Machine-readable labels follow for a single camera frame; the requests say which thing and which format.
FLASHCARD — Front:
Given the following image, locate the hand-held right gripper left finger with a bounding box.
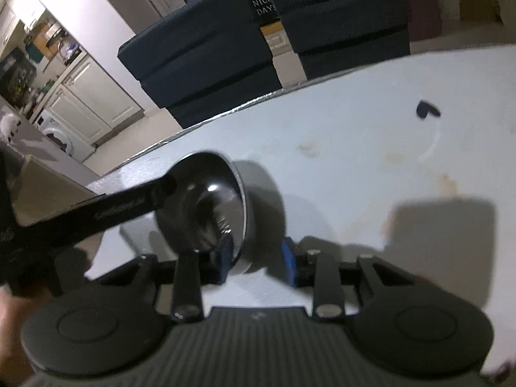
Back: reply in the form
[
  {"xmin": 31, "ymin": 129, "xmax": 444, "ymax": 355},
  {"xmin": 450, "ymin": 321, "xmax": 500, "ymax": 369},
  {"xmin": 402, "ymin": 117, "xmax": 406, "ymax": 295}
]
[{"xmin": 86, "ymin": 235, "xmax": 236, "ymax": 323}]

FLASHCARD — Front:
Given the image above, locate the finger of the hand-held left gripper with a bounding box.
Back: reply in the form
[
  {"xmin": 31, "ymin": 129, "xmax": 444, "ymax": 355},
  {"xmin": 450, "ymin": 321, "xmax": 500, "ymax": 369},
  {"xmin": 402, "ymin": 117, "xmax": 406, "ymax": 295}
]
[{"xmin": 16, "ymin": 173, "xmax": 179, "ymax": 259}]

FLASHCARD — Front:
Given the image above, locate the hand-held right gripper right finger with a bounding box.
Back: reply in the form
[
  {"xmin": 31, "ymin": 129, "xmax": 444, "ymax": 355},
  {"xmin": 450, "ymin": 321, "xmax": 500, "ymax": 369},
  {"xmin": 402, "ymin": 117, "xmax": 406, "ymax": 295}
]
[{"xmin": 281, "ymin": 237, "xmax": 429, "ymax": 320}]

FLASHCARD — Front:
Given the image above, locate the round steel bowl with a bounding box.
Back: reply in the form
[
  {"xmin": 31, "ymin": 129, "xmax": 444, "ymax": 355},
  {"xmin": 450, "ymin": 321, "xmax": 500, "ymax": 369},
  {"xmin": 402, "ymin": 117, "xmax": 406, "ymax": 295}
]
[{"xmin": 155, "ymin": 151, "xmax": 255, "ymax": 275}]

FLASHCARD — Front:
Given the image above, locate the person's left hand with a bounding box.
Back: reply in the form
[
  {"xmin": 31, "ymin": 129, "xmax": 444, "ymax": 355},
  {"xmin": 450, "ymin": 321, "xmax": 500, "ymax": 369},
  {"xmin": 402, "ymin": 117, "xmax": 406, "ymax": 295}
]
[{"xmin": 0, "ymin": 288, "xmax": 53, "ymax": 385}]

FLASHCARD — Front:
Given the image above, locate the cream thermos jug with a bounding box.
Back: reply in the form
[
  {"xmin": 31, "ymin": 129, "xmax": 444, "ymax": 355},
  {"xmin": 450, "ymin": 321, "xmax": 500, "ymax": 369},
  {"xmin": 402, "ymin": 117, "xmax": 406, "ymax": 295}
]
[{"xmin": 8, "ymin": 155, "xmax": 101, "ymax": 228}]

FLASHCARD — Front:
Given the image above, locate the white washing machine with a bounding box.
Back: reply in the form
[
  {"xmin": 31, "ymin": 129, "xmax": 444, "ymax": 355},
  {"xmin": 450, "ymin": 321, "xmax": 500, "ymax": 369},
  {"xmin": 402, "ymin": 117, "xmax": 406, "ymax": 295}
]
[{"xmin": 34, "ymin": 109, "xmax": 96, "ymax": 164}]

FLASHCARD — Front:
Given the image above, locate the white kitchen base cabinet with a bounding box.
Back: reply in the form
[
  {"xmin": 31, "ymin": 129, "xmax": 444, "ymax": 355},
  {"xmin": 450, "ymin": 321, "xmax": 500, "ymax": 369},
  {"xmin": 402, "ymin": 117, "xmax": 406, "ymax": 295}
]
[{"xmin": 48, "ymin": 54, "xmax": 146, "ymax": 146}]

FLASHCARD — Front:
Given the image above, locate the dark blue chair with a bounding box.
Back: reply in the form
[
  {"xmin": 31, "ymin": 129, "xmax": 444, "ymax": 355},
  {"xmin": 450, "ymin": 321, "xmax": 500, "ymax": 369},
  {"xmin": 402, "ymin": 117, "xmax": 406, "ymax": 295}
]
[
  {"xmin": 117, "ymin": 0, "xmax": 283, "ymax": 130},
  {"xmin": 260, "ymin": 0, "xmax": 412, "ymax": 80}
]

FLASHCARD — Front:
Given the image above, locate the maroon chair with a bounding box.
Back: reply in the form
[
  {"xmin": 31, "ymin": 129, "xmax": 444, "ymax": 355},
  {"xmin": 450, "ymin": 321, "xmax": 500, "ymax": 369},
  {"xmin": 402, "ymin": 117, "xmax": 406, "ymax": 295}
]
[{"xmin": 403, "ymin": 0, "xmax": 444, "ymax": 43}]

